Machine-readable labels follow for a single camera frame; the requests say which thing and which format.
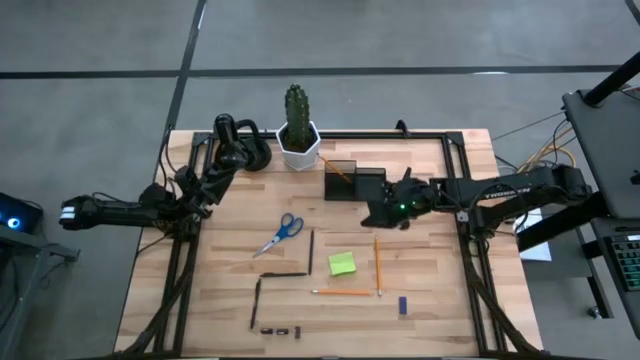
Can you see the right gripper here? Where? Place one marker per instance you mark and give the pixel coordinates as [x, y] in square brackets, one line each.
[415, 205]

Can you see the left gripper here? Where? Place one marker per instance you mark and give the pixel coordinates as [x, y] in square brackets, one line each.
[184, 207]

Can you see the orange pencil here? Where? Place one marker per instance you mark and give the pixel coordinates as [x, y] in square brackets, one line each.
[335, 170]
[378, 265]
[342, 292]

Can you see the green sticky note pad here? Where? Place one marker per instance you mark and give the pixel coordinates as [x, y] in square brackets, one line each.
[342, 263]

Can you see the black pen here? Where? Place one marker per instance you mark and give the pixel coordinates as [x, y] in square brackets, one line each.
[311, 252]
[256, 305]
[282, 274]

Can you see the blue eraser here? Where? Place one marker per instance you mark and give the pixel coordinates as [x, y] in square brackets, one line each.
[402, 305]

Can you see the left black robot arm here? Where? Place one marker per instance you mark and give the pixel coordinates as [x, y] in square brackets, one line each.
[110, 215]

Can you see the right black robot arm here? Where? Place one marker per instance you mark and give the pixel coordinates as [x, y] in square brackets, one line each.
[500, 192]

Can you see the black mesh desk organizer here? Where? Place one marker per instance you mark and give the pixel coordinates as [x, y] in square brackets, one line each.
[337, 192]

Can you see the black table clamp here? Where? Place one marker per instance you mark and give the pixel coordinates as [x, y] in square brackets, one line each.
[402, 129]

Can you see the white plant pot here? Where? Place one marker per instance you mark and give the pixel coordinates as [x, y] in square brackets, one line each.
[300, 161]

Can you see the green cactus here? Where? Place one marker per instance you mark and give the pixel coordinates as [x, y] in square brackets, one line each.
[297, 115]

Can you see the white paper sheet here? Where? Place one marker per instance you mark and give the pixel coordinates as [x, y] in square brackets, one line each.
[537, 250]

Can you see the black equipment cart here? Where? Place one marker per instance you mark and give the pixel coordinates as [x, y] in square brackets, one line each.
[560, 225]

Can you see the black computer blue light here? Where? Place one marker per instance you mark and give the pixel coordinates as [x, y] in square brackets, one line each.
[25, 212]

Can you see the grey metal stand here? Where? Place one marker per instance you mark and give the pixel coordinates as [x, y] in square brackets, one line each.
[30, 250]

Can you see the closed grey laptop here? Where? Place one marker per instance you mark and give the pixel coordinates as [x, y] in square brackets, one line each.
[610, 150]

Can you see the backlit keyboard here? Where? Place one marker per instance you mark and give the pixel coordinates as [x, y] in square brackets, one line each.
[630, 260]

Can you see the black pole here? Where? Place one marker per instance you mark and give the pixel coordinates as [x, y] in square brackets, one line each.
[612, 80]

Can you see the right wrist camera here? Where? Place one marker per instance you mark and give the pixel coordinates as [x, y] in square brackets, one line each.
[424, 190]

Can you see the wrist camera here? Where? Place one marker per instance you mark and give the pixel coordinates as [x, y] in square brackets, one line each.
[424, 190]
[155, 194]

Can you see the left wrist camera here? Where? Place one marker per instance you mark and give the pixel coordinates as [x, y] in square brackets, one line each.
[155, 194]

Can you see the black aluminium table frame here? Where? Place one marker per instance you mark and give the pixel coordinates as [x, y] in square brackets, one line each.
[360, 134]

